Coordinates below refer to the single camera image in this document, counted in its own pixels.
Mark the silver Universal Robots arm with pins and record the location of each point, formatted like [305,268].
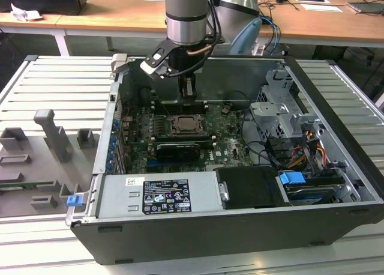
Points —
[186,4]

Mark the black RAM slot row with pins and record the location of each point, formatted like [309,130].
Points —
[186,138]
[169,106]

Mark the CPU socket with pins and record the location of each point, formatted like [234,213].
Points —
[187,123]

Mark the white plug block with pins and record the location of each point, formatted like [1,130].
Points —
[258,49]

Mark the black graphics card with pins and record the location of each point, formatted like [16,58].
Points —
[177,152]

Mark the green Dell motherboard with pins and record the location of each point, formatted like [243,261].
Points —
[231,149]

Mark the metal drive cage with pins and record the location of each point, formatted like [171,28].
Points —
[270,110]

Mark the black plastic shroud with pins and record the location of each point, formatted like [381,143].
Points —
[249,188]

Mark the white paper sheet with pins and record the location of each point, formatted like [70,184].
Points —
[321,7]

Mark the grey power supply unit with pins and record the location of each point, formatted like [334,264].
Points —
[120,197]

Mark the hard disk in blue carrier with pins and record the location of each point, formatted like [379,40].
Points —
[291,178]

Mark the crumpled white paper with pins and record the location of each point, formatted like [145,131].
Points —
[21,13]

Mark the blue case latch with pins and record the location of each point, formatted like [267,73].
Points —
[74,200]

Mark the black open PC case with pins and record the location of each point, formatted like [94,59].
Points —
[210,239]

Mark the grey parts rack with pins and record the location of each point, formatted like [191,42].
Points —
[30,167]

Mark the grey laptop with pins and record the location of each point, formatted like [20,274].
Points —
[366,7]

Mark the green RAM stick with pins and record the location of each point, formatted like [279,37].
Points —
[18,186]

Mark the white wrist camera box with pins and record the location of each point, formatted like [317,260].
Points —
[150,65]

